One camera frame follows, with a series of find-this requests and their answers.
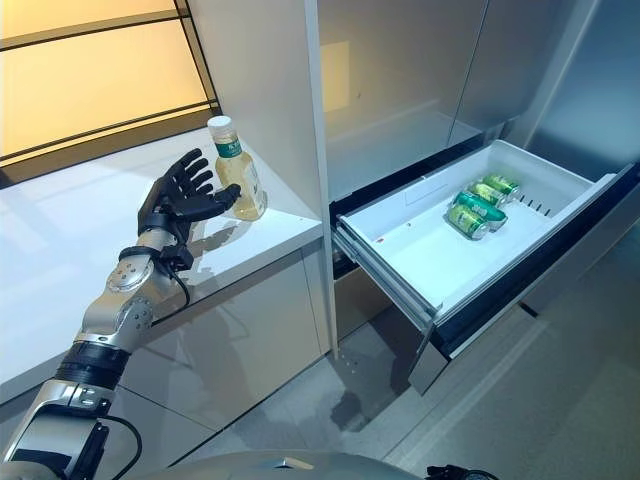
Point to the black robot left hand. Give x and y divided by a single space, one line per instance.
175 195

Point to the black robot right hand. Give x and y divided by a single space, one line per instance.
450 473

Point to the yellow tea bottle white cap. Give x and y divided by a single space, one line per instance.
240 170

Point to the white fridge drawer steel front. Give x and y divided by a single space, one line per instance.
425 250

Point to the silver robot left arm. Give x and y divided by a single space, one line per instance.
110 320

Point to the stainless steel fridge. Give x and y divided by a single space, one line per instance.
400 75

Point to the white counter cabinet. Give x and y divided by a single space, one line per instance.
60 240

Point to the white tall cabinet panel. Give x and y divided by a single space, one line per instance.
260 75

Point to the grey robot torso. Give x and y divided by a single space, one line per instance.
300 470

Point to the light green drink can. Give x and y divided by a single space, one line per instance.
502 185
487 192
467 222

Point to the dark green drink can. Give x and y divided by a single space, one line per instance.
482 207

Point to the brushed steel side panel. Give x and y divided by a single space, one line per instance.
590 75

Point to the orange backlit window black frame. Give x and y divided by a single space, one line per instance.
75 75

